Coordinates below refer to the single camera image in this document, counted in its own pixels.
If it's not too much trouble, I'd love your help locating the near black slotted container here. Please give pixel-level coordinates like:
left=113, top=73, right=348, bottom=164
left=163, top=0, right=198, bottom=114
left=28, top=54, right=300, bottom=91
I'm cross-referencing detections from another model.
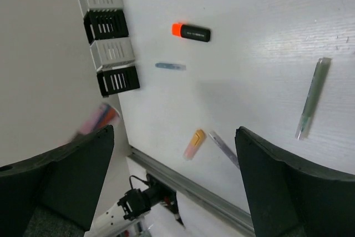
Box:
left=97, top=65, right=140, bottom=98

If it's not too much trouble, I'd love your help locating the blue pen refill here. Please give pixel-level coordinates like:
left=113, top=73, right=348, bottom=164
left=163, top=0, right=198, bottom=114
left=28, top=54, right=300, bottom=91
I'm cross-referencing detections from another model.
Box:
left=155, top=62, right=186, bottom=70

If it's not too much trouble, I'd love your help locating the purple pen refill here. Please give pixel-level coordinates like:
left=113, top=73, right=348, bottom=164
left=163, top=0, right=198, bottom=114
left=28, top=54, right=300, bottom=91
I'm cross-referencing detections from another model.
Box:
left=209, top=131, right=240, bottom=169

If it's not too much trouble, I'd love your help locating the near white slotted container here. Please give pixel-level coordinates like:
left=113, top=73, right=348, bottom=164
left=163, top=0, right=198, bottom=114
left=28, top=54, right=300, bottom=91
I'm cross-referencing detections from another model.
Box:
left=90, top=37, right=135, bottom=72

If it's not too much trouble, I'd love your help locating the pink glue stick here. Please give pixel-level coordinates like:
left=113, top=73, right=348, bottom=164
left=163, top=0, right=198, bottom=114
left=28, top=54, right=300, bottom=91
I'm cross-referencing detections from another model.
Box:
left=69, top=103, right=121, bottom=142

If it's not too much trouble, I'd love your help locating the aluminium front rail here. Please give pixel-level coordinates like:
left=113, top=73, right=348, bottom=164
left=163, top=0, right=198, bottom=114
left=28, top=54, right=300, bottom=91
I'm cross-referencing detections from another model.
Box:
left=129, top=147, right=255, bottom=236

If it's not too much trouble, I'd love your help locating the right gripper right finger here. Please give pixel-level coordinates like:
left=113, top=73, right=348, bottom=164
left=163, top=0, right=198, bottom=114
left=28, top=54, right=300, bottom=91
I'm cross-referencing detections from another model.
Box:
left=235, top=127, right=354, bottom=236

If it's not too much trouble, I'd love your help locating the far black slotted container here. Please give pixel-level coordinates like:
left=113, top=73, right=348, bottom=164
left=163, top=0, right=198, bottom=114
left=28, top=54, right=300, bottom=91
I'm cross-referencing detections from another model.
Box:
left=83, top=9, right=129, bottom=44

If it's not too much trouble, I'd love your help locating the pink orange capped marker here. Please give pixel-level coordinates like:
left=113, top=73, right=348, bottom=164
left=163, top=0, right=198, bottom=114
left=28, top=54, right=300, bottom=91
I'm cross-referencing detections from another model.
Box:
left=183, top=129, right=206, bottom=160

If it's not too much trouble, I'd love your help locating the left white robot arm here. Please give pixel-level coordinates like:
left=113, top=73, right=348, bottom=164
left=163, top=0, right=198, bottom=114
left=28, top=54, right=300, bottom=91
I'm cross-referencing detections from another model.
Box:
left=84, top=174, right=184, bottom=236

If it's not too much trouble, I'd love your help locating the orange capped black highlighter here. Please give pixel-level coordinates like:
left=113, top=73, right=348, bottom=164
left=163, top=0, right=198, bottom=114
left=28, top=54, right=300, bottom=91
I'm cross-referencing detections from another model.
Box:
left=171, top=23, right=211, bottom=42

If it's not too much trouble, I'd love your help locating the grey green pen refill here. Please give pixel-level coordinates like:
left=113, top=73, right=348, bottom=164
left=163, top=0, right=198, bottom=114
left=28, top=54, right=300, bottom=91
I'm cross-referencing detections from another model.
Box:
left=295, top=57, right=332, bottom=140

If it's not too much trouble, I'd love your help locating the black slotted container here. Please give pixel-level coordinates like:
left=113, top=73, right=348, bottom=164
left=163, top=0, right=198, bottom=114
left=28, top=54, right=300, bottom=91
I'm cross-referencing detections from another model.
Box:
left=97, top=65, right=140, bottom=98
left=83, top=9, right=129, bottom=44

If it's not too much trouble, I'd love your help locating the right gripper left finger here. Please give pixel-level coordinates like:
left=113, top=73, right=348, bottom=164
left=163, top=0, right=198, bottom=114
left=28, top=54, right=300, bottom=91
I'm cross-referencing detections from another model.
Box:
left=1, top=125, right=114, bottom=236

